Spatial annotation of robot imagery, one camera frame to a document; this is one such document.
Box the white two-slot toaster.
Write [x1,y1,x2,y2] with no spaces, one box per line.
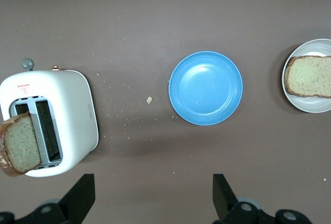
[0,58,99,178]

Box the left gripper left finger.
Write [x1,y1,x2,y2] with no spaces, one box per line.
[0,173,96,224]

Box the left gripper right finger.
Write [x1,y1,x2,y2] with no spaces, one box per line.
[212,173,315,224]

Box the beige plate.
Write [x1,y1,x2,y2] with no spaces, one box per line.
[281,38,331,114]

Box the blue plate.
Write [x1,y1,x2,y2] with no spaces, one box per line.
[168,51,244,126]

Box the brown bread slice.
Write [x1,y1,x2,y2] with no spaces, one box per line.
[0,112,43,178]
[284,55,331,99]

